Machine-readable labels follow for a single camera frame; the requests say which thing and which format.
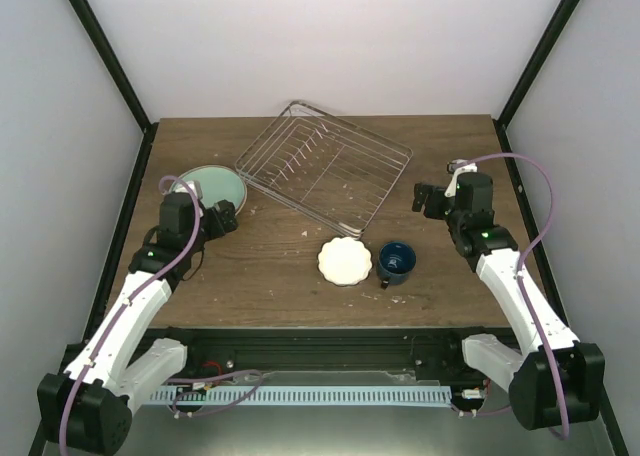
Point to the black frame post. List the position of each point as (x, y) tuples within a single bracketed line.
[(550, 36), (103, 47)]

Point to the black aluminium frame rail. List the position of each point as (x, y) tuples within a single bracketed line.
[(434, 351)]

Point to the white scalloped bowl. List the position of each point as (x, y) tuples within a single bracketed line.
[(344, 261)]

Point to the dark blue mug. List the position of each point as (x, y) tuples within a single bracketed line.
[(396, 261)]

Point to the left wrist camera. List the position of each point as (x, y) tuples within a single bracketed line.
[(189, 186)]

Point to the left black frame post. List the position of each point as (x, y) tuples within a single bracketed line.
[(103, 47)]

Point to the right black frame post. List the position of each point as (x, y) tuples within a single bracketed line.
[(550, 36)]

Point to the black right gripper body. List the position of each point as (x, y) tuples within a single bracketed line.
[(432, 211)]

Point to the metal wire dish rack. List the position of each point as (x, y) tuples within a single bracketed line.
[(323, 166)]

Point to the light blue slotted cable duct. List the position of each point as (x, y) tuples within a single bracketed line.
[(400, 396)]

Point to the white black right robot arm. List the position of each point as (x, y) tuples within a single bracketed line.
[(552, 378)]

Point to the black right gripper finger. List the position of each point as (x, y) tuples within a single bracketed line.
[(418, 203), (422, 190)]

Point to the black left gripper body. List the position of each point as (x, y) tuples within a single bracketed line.
[(209, 234)]

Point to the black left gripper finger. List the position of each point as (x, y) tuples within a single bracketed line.
[(228, 224), (225, 210)]

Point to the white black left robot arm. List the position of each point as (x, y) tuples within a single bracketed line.
[(90, 405)]

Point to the light green round plate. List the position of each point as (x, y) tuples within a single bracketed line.
[(218, 183)]

